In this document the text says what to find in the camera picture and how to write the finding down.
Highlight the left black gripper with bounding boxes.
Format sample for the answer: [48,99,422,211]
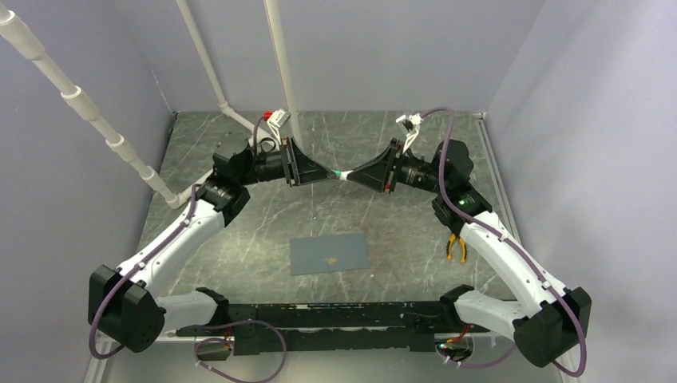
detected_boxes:
[238,136,336,187]

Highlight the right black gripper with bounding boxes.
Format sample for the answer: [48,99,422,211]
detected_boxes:
[347,139,446,195]

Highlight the green white glue stick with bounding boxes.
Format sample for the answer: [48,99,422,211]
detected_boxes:
[333,170,351,180]

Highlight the grey envelope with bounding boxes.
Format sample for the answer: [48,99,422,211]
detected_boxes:
[290,233,370,276]

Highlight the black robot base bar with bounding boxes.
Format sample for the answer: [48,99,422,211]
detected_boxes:
[175,301,487,356]

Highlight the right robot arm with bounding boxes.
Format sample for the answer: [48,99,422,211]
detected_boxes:
[336,140,592,377]

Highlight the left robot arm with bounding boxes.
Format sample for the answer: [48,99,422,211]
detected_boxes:
[88,138,347,359]

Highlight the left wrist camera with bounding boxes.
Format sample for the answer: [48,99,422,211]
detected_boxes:
[263,109,291,145]

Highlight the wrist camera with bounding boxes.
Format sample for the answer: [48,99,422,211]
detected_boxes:
[263,109,291,145]
[395,113,423,154]

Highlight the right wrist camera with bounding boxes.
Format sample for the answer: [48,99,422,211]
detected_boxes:
[395,113,423,154]

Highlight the yellow handled pliers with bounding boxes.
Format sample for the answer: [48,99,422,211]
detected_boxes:
[446,233,468,264]

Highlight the white pvc pipe frame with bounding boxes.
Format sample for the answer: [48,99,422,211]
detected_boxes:
[1,1,302,209]

